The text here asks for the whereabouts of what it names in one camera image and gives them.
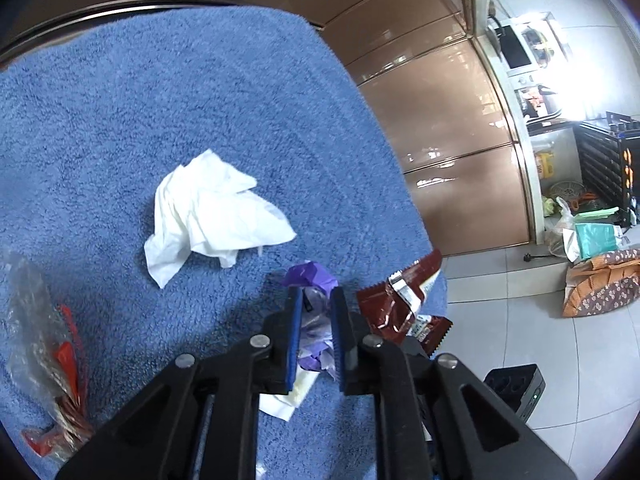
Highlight light green cutting board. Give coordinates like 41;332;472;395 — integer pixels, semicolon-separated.
575;207;621;224

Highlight crumpled white tissue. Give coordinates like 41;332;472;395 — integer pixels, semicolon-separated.
144;149;297;290

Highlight clear red plastic wrapper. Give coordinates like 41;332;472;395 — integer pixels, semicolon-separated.
0;252;93;461

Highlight black box device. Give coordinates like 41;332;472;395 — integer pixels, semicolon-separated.
484;364;546;422

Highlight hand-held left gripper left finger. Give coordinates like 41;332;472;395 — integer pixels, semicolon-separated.
55;285;306;480

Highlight brown snack wrapper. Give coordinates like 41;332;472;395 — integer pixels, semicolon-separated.
356;249;453;356

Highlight blue terry towel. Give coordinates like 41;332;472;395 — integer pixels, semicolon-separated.
0;7;448;480

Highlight glass pot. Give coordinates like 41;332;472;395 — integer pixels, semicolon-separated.
520;25;557;66

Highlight white microwave oven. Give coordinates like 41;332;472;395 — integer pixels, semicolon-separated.
492;17;538;78

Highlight teal plastic bag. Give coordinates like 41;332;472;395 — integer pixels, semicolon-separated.
574;222;623;261

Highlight black dish rack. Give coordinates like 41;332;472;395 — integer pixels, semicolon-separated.
574;111;640;228

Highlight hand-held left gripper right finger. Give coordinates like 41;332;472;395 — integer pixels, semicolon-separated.
330;285;576;480

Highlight yellow bottle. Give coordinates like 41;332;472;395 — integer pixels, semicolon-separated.
532;150;559;181

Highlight orange brown flowered apron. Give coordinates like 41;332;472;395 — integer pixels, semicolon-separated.
562;247;640;318

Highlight white plastic bag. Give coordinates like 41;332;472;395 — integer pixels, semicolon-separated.
544;197;576;259

